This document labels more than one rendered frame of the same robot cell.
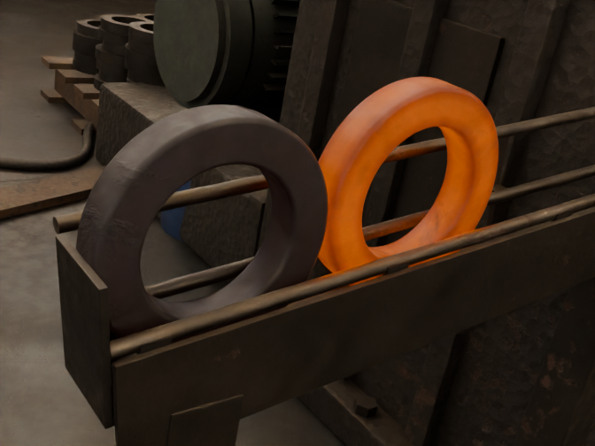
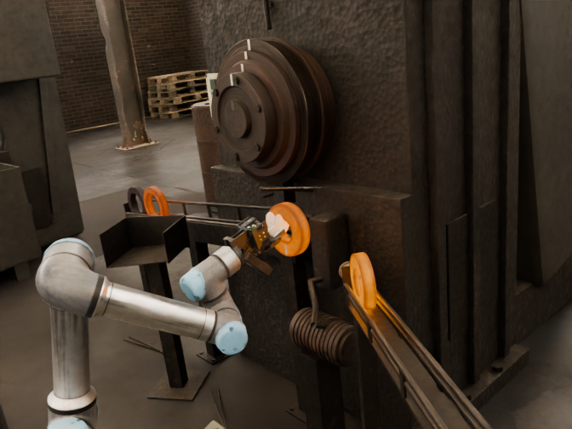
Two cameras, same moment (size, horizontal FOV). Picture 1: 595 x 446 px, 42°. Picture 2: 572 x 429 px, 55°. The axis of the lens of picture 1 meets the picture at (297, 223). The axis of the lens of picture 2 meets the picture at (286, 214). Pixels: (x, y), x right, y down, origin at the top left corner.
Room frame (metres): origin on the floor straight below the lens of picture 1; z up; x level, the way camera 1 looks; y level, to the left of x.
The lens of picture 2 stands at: (1.20, -2.61, 1.34)
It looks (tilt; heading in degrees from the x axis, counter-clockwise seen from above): 18 degrees down; 90
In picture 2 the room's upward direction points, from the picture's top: 6 degrees counter-clockwise
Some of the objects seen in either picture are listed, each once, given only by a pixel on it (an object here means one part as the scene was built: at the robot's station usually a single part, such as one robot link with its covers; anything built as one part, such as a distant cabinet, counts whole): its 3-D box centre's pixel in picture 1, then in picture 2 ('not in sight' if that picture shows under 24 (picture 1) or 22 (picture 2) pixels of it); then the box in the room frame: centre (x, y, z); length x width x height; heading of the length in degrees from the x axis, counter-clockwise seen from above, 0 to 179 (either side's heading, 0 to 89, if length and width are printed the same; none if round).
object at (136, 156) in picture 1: (211, 236); (139, 203); (0.48, 0.06, 0.64); 0.18 x 0.03 x 0.18; 130
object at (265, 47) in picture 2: not in sight; (265, 112); (1.17, -0.78, 1.11); 0.47 x 0.06 x 0.47; 130
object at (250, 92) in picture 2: not in sight; (241, 118); (1.10, -0.85, 1.11); 0.28 x 0.06 x 0.28; 130
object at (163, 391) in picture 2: not in sight; (159, 308); (0.65, -0.57, 0.36); 0.26 x 0.20 x 0.72; 165
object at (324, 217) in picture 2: not in sight; (331, 249); (1.33, -0.96, 0.68); 0.11 x 0.08 x 0.24; 40
